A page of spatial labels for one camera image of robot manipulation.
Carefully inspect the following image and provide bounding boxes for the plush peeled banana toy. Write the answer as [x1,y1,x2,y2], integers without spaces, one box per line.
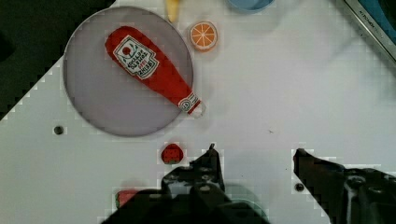
[165,0,180,22]

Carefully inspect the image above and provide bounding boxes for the blue cup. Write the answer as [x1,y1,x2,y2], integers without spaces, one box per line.
[226,0,275,14]

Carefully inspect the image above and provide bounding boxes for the large red strawberry toy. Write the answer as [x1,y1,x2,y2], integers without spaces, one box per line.
[115,189,137,208]

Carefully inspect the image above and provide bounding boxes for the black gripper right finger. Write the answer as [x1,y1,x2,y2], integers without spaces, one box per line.
[293,148,396,224]

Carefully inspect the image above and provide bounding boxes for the grey round plate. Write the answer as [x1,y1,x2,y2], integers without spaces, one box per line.
[63,7,193,137]

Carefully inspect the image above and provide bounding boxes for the red plush ketchup bottle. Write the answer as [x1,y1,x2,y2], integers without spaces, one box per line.
[105,26,205,118]

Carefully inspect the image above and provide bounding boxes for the silver toaster oven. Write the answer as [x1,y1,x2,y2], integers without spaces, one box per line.
[343,0,396,62]

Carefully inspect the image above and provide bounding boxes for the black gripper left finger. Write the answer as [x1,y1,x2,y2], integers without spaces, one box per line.
[101,145,270,224]

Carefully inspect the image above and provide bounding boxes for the small red strawberry toy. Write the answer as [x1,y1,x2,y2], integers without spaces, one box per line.
[161,144,184,164]

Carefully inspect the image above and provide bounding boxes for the orange slice toy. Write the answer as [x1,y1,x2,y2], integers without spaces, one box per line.
[189,21,219,52]

